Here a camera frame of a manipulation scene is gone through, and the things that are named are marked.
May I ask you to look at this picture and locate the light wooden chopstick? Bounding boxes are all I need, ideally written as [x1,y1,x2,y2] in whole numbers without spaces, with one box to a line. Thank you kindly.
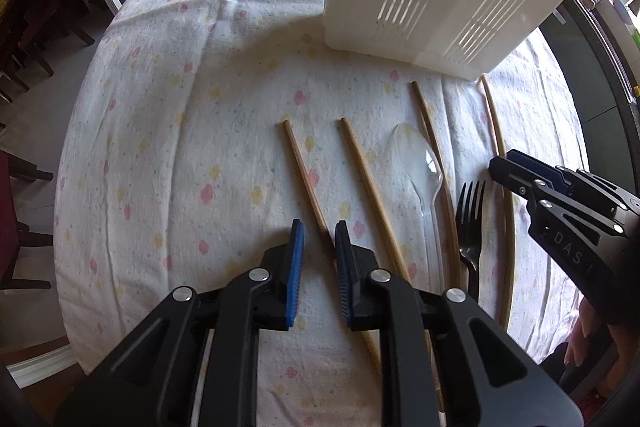
[480,75,516,330]
[340,118,413,370]
[283,121,336,264]
[411,81,462,295]

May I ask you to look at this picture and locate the person's right hand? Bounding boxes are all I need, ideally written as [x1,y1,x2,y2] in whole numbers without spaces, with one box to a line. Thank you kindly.
[567,299,618,370]

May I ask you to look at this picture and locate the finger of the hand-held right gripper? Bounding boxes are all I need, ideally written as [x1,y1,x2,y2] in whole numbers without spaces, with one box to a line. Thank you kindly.
[505,149,640,222]
[488,155,627,289]

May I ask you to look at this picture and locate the green base cabinets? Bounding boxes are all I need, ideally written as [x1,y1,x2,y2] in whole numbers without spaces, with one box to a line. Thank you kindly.
[542,0,640,188]

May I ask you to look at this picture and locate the black plastic fork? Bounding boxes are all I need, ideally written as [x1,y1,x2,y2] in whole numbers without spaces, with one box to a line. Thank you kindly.
[456,180,487,305]

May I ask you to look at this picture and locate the floral white tablecloth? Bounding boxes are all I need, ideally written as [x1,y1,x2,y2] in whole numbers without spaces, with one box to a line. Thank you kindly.
[52,0,591,427]

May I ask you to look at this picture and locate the dark wooden chair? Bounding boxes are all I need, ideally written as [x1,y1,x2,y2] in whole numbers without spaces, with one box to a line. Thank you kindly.
[0,0,96,100]

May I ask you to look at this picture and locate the clear plastic spoon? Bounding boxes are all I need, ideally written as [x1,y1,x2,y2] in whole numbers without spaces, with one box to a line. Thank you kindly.
[386,122,447,295]

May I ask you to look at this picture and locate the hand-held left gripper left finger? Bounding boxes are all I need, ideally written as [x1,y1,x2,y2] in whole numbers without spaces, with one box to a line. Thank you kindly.
[52,219,306,427]

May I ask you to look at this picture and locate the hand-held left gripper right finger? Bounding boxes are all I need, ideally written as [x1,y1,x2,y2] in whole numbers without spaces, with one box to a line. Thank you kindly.
[334,221,586,427]

